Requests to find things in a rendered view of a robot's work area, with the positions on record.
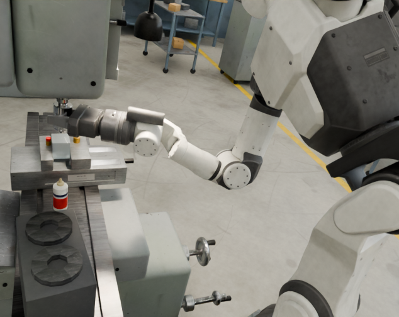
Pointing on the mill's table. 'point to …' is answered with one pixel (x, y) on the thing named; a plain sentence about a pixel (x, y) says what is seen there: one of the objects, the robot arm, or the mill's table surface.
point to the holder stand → (55, 266)
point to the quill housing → (60, 47)
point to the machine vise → (64, 167)
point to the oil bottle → (60, 195)
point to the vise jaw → (79, 154)
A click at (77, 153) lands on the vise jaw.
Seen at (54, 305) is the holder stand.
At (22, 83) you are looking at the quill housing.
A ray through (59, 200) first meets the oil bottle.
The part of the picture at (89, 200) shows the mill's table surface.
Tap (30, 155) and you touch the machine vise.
